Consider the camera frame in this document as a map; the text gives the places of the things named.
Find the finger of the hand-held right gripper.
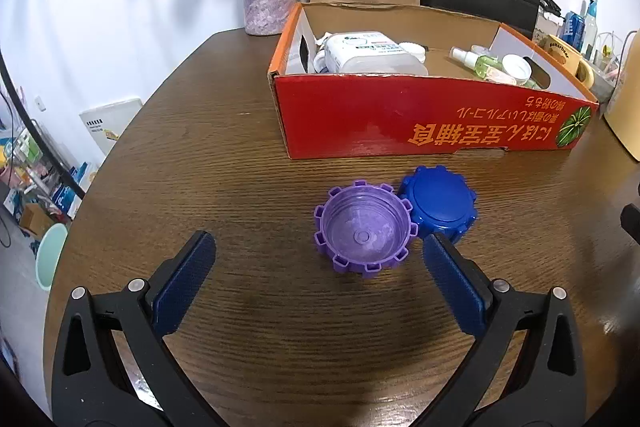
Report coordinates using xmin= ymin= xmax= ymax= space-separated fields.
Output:
xmin=620 ymin=203 xmax=640 ymax=250

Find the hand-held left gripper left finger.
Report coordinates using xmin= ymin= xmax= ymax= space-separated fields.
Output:
xmin=51 ymin=230 xmax=217 ymax=427

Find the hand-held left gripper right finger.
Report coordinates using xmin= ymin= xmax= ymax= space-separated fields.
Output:
xmin=422 ymin=232 xmax=587 ymax=427

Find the blue gear-shaped lid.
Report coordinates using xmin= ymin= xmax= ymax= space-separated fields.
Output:
xmin=397 ymin=165 xmax=480 ymax=244

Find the purple gear-shaped lid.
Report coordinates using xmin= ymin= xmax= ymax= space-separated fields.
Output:
xmin=313 ymin=181 xmax=419 ymax=279

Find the red cardboard box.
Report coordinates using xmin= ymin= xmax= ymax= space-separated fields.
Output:
xmin=267 ymin=2 xmax=600 ymax=160

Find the small white cup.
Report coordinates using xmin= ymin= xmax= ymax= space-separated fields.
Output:
xmin=500 ymin=54 xmax=533 ymax=88

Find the green spray bottle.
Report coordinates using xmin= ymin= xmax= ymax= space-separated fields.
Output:
xmin=449 ymin=46 xmax=506 ymax=80

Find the white plastic jar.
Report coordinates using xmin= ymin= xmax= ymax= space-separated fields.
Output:
xmin=322 ymin=31 xmax=429 ymax=78

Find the white spray bottle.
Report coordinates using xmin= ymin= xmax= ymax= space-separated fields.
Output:
xmin=312 ymin=32 xmax=346 ymax=74

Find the yellow thermos jug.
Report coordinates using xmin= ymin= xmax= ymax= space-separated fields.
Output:
xmin=602 ymin=31 xmax=640 ymax=152

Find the mint green bucket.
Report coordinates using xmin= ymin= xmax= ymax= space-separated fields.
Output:
xmin=35 ymin=223 xmax=69 ymax=293

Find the blue and white box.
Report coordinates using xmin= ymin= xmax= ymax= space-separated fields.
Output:
xmin=50 ymin=162 xmax=98 ymax=220

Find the small brown cardboard box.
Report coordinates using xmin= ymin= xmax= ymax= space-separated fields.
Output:
xmin=19 ymin=204 xmax=53 ymax=238

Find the white flat box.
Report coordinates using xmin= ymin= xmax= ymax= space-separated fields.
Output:
xmin=78 ymin=97 xmax=143 ymax=156

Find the yellow bear mug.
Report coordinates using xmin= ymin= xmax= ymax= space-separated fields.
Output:
xmin=542 ymin=34 xmax=596 ymax=90

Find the cluttered shelf cart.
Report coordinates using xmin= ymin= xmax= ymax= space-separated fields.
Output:
xmin=0 ymin=117 xmax=76 ymax=208

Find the blue drink can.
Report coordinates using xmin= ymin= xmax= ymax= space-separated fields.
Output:
xmin=562 ymin=11 xmax=586 ymax=52

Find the clear bottle blue label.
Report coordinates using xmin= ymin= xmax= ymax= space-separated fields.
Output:
xmin=580 ymin=0 xmax=599 ymax=58

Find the glass jar of oats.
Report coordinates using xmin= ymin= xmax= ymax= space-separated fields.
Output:
xmin=532 ymin=0 xmax=563 ymax=48

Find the black light stand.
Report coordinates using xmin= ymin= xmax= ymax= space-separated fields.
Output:
xmin=0 ymin=52 xmax=88 ymax=198

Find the wire utensil holder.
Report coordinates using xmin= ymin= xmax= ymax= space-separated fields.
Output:
xmin=595 ymin=29 xmax=628 ymax=72

